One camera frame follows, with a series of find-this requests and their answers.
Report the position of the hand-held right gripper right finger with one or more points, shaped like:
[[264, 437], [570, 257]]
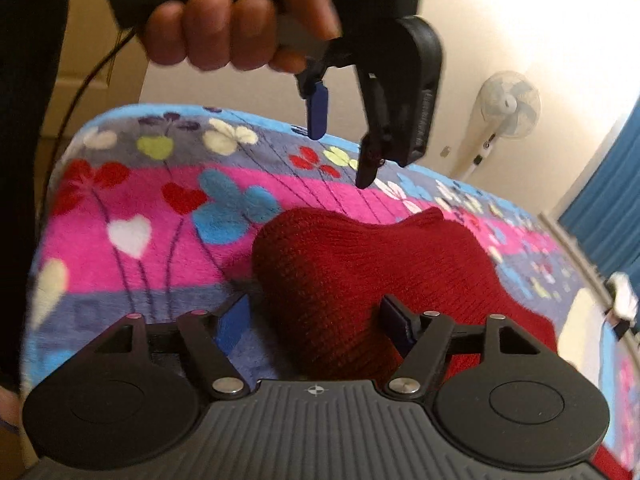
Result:
[[397, 322]]

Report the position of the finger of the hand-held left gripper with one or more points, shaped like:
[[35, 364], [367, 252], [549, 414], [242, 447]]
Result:
[[372, 125], [317, 110]]

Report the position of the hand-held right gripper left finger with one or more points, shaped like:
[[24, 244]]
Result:
[[232, 326]]

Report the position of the red knit sweater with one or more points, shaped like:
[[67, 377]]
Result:
[[340, 270]]

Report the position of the person's left hand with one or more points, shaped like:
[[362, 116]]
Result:
[[215, 30]]

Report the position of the white standing fan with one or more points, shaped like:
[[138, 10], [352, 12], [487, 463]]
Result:
[[510, 105]]

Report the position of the floral fleece blanket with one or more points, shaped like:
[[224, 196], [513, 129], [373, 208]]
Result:
[[150, 185]]

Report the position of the white quilted bed sheet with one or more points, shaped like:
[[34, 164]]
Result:
[[590, 335]]

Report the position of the white cloth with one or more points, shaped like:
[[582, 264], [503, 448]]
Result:
[[625, 300]]

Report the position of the blue curtain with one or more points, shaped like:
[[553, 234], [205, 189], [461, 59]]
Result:
[[610, 200]]

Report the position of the person's dark clothing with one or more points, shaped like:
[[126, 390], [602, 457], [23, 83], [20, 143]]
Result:
[[25, 135]]

